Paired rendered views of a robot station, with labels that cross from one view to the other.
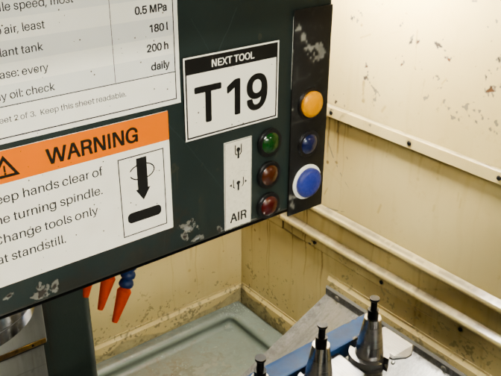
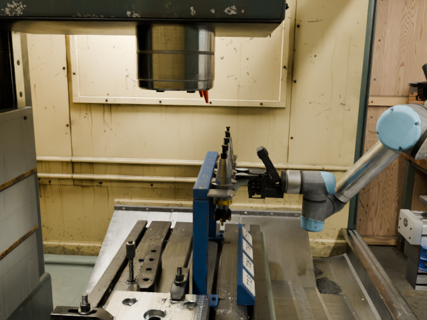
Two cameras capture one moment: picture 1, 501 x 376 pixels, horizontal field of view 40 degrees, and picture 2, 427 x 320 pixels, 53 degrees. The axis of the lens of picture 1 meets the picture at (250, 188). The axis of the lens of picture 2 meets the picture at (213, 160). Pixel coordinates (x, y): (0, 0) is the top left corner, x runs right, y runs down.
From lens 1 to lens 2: 1.00 m
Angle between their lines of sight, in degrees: 47
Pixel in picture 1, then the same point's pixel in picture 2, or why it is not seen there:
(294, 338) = (113, 234)
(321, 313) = (119, 218)
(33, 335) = (33, 221)
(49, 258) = not seen: hidden behind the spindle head
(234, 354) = (61, 276)
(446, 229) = (186, 138)
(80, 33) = not seen: outside the picture
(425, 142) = (169, 98)
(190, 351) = not seen: hidden behind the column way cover
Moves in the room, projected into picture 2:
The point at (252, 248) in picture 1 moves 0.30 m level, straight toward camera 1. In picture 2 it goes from (46, 211) to (80, 228)
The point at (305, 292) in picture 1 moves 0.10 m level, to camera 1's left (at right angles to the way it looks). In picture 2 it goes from (96, 218) to (77, 224)
